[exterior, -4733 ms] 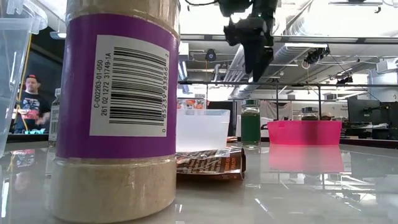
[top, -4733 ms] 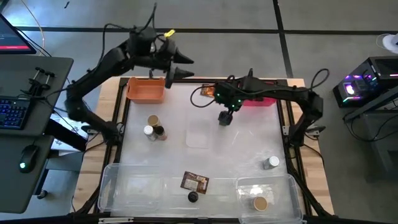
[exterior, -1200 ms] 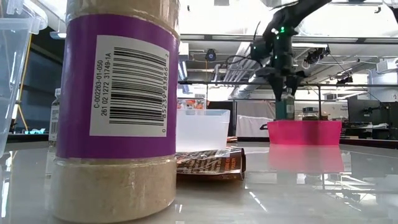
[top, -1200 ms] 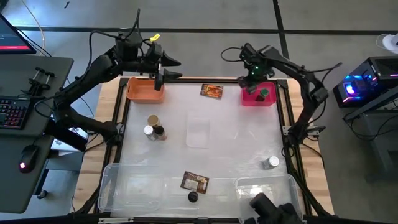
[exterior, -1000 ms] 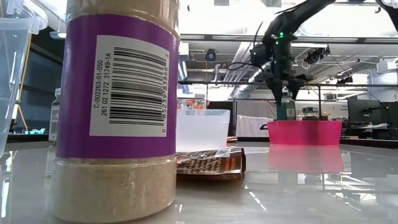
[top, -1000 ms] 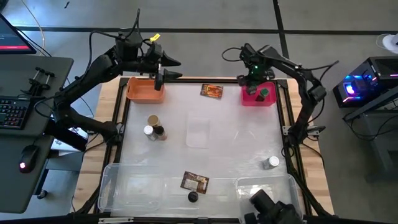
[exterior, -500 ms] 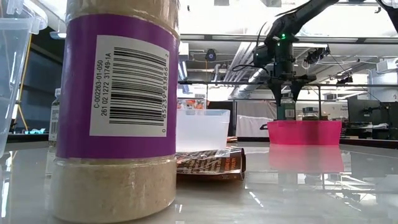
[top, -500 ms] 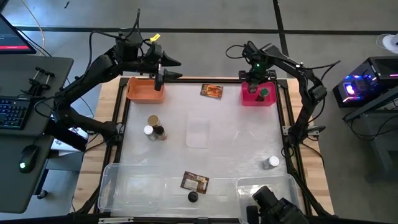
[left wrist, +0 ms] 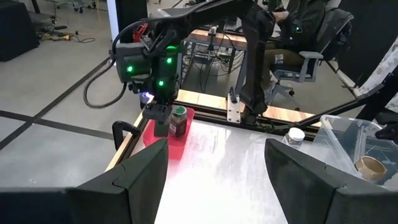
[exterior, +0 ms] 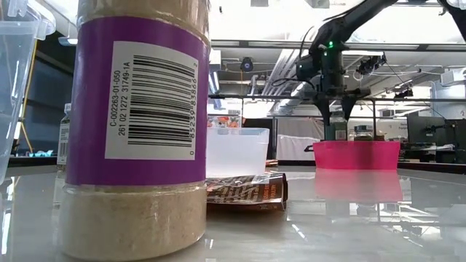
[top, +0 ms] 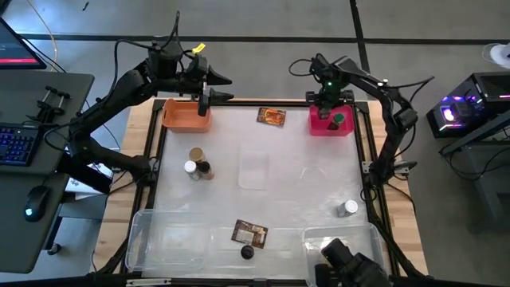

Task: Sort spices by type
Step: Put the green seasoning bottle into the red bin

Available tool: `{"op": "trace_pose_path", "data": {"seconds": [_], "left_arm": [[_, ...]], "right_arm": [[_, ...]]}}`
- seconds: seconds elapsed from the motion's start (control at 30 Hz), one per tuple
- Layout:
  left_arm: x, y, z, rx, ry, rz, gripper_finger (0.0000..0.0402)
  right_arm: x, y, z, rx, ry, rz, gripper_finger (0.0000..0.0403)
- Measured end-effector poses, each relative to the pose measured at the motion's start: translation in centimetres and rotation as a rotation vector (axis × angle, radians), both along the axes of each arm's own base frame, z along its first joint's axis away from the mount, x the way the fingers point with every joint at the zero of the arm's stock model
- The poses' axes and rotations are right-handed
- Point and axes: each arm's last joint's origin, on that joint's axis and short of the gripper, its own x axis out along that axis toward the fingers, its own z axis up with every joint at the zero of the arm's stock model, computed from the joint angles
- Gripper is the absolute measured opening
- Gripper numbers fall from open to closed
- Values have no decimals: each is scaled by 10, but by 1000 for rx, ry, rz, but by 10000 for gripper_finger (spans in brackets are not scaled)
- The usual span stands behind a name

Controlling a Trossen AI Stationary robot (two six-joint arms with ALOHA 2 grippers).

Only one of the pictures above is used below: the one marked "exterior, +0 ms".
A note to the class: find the orange printed poster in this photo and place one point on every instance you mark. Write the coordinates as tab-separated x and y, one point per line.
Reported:
225	122

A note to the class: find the silver ventilation duct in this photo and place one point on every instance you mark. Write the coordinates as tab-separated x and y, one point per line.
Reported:
287	72

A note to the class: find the black round hanging device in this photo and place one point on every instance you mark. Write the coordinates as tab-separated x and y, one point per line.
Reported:
247	64

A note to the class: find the black-lid purple-label spice jar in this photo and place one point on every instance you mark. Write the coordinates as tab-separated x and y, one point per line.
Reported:
138	127

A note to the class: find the pink plastic bin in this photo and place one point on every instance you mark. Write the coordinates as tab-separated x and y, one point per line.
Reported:
356	154

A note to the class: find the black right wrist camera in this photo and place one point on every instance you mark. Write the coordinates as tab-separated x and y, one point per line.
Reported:
306	69

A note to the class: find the black background monitor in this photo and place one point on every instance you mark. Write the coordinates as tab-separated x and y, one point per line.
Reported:
429	129

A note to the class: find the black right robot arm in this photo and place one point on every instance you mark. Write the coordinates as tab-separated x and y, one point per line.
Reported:
349	22

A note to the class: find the teal small item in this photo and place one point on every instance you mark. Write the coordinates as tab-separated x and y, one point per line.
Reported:
40	153

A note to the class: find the white-lid spice jar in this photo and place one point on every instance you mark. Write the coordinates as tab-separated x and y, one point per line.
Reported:
63	134

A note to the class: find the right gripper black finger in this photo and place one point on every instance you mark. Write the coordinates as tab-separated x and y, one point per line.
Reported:
324	109
348	105

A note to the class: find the black camera on rack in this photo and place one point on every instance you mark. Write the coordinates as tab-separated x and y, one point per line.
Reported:
371	63

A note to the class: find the cluttered black desk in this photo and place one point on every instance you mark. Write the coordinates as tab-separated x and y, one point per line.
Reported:
429	153

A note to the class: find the small clear plastic bin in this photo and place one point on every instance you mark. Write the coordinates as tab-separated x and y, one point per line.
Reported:
236	151

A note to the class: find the large clear plastic bin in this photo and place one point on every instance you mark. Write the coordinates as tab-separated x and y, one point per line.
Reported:
18	91

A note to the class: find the orange spice packet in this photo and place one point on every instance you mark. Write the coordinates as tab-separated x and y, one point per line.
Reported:
272	163

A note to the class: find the brown spice packet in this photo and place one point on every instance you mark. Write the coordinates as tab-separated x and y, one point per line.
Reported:
247	189

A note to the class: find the white cloth cover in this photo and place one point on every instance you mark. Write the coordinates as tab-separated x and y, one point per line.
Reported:
295	147

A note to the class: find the black table clamp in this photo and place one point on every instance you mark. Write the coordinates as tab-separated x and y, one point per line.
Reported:
309	148

